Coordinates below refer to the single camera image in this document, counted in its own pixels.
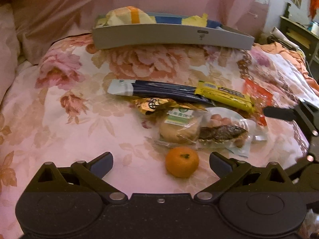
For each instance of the small yellow packet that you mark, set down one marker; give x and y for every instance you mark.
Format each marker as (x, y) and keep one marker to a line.
(194, 21)

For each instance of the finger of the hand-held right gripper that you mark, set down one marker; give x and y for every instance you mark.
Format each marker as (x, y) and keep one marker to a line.
(279, 113)
(302, 166)

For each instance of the orange cloth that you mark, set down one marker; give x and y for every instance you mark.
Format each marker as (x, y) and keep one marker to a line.
(281, 48)

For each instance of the clear nut snack packet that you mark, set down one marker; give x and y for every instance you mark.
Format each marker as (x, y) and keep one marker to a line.
(224, 132)

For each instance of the yellow white packet orange stripe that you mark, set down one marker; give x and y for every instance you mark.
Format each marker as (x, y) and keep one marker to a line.
(124, 16)

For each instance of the floral pink blanket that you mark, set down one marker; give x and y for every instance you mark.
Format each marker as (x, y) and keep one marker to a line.
(74, 129)

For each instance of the red clear tofu snack packet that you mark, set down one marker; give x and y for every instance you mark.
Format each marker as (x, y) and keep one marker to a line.
(256, 94)

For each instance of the plain pink quilt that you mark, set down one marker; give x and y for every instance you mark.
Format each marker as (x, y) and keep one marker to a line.
(49, 17)

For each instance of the gold foil snack packet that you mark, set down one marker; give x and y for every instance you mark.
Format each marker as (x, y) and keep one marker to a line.
(152, 104)

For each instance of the orange tangerine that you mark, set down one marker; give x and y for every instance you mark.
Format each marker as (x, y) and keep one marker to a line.
(182, 164)

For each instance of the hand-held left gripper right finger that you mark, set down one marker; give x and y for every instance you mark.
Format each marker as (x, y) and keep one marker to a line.
(219, 163)

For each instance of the yellow snack bar packet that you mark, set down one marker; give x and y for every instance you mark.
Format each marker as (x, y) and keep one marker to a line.
(224, 95)

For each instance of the dark wooden cabinet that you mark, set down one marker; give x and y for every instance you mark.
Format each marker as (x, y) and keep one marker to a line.
(294, 29)

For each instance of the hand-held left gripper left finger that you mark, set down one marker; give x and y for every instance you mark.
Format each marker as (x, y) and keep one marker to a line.
(103, 163)

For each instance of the clear bun packet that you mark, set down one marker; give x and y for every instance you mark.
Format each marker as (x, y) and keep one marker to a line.
(174, 129)

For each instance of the grey rectangular tray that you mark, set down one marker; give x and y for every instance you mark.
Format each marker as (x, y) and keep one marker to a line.
(162, 36)

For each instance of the dark blue long snack packet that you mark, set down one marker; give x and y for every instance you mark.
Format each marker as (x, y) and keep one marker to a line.
(154, 89)

